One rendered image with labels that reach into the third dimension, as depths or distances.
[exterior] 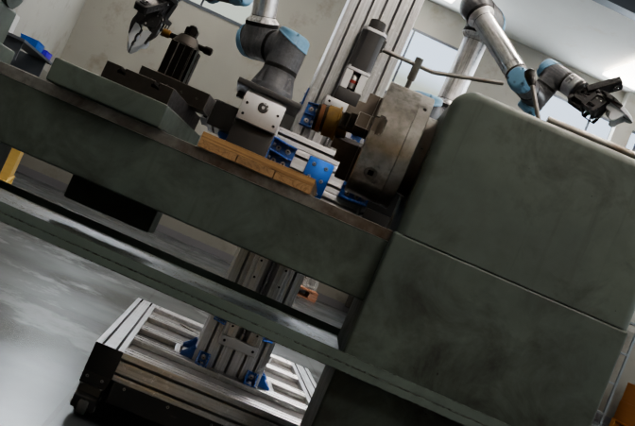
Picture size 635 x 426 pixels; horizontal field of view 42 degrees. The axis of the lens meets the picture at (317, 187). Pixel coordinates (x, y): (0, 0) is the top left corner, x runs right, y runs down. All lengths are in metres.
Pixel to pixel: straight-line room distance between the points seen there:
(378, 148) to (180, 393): 1.05
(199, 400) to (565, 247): 1.23
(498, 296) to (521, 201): 0.23
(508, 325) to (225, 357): 1.24
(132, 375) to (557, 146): 1.43
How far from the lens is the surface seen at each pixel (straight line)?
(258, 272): 2.85
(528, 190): 2.05
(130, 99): 2.06
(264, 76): 2.79
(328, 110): 2.20
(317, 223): 2.04
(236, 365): 2.98
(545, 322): 2.06
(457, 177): 2.02
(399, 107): 2.11
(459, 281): 2.01
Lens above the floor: 0.75
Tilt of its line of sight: 4 degrees up
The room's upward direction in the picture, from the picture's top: 24 degrees clockwise
